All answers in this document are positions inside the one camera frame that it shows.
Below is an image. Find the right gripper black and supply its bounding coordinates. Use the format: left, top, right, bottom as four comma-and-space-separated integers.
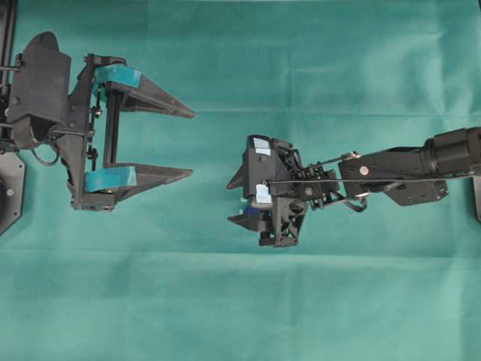
226, 146, 338, 247

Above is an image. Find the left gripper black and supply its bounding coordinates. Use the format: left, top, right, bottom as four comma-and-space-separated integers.
56, 54, 195, 211

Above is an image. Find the blue block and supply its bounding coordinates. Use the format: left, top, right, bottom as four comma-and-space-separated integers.
242, 206, 261, 220

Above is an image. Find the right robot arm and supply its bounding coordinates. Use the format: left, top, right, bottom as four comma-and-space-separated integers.
227, 127, 480, 247

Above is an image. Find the green table cloth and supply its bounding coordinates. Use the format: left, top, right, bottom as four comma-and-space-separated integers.
1, 1, 480, 360

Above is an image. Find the right wrist camera housing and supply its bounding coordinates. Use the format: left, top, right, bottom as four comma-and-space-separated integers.
242, 135, 292, 208

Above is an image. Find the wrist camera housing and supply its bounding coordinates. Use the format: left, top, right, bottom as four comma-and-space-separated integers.
242, 135, 292, 208
8, 32, 71, 150

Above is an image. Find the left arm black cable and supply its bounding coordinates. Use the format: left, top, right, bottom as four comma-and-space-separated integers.
28, 131, 63, 166

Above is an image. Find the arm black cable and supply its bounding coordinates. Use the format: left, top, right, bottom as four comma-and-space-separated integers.
262, 152, 481, 214
28, 131, 63, 166

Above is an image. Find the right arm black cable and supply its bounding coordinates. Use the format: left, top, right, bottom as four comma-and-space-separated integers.
262, 152, 481, 214

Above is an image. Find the left wrist camera housing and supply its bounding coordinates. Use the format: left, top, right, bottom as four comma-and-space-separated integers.
8, 32, 71, 150

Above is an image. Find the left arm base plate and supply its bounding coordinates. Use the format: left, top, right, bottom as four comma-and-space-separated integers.
0, 151, 26, 234

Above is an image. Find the black aluminium frame rail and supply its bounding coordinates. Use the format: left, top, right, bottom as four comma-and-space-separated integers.
0, 0, 18, 67

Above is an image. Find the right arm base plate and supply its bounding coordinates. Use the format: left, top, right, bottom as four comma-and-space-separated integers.
465, 176, 480, 223

